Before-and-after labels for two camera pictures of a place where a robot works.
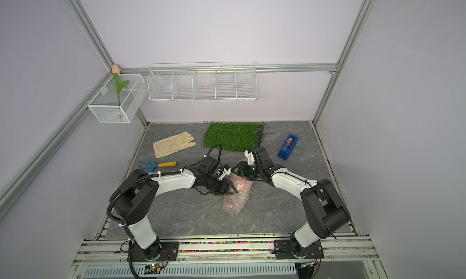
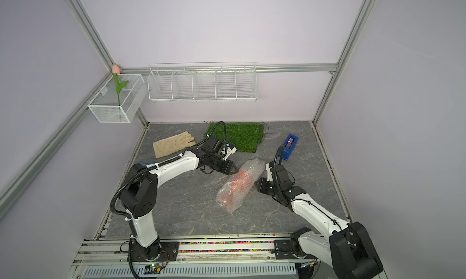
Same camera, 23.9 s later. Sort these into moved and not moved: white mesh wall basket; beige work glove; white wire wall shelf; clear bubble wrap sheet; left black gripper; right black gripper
Moved: right black gripper; left black gripper
Not moved: white wire wall shelf; beige work glove; clear bubble wrap sheet; white mesh wall basket
